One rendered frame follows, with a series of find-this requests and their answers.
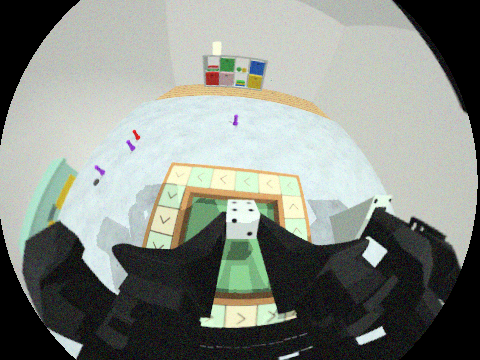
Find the white die with black pips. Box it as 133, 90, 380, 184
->
227, 200, 260, 240

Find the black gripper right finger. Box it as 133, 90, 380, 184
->
256, 212, 369, 315

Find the orange square board track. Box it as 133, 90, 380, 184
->
141, 163, 312, 248

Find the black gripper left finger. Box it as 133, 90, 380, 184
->
112, 212, 227, 319

